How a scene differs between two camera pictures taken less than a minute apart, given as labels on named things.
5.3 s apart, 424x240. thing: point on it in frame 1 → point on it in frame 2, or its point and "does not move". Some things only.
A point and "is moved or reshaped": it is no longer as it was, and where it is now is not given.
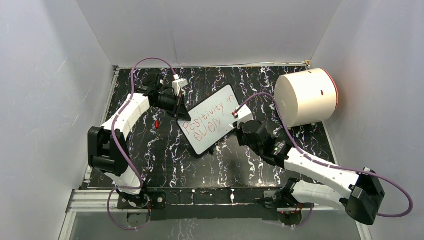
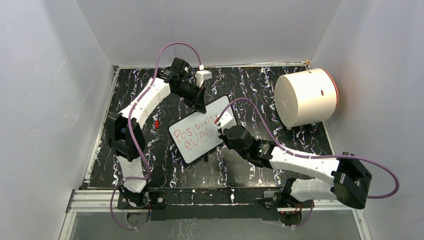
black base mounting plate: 204,202 does not move
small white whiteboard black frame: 211,118 is moved or reshaped
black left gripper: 182,113 → 198,102
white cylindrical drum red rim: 306,96 does not move
